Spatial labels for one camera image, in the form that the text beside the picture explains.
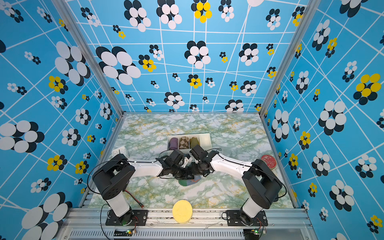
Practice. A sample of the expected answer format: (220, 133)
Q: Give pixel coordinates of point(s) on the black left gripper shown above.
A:
(188, 172)

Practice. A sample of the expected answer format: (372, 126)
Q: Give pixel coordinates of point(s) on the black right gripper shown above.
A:
(194, 167)

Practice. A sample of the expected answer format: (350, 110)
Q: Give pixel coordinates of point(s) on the grey blue striped sock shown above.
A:
(193, 181)

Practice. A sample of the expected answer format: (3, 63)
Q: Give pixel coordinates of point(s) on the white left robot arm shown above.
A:
(112, 178)

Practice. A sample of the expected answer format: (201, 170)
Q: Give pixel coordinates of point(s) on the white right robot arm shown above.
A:
(261, 183)

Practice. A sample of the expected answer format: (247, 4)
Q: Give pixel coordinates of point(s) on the purple rolled sock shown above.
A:
(173, 144)

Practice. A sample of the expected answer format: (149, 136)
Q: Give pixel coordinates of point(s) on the white divided storage box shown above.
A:
(205, 141)

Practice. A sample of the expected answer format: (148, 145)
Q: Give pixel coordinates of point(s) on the olive green rolled sock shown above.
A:
(194, 141)

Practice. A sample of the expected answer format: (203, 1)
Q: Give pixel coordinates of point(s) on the brown argyle rolled sock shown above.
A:
(184, 142)

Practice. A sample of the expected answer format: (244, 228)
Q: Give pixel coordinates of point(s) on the yellow round sponge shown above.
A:
(182, 211)

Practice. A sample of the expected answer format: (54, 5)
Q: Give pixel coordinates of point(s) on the white square alarm clock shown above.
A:
(121, 150)

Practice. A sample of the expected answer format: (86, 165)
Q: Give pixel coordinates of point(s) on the green circuit board left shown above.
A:
(123, 233)

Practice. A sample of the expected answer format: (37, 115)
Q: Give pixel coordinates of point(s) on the green circuit board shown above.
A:
(123, 233)
(251, 233)

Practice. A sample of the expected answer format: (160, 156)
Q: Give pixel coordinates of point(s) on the green circuit board right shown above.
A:
(251, 233)

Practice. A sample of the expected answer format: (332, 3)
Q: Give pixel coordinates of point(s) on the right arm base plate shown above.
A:
(237, 218)

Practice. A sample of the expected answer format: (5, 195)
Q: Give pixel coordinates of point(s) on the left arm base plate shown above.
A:
(131, 218)

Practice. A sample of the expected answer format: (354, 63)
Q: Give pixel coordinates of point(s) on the aluminium front rail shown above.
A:
(205, 224)

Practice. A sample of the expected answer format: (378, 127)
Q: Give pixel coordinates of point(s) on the aluminium corner post right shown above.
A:
(310, 11)

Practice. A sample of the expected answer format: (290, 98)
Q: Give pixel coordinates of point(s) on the aluminium corner post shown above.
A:
(80, 40)
(310, 11)

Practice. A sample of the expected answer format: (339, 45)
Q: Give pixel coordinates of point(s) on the aluminium corner post left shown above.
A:
(80, 40)

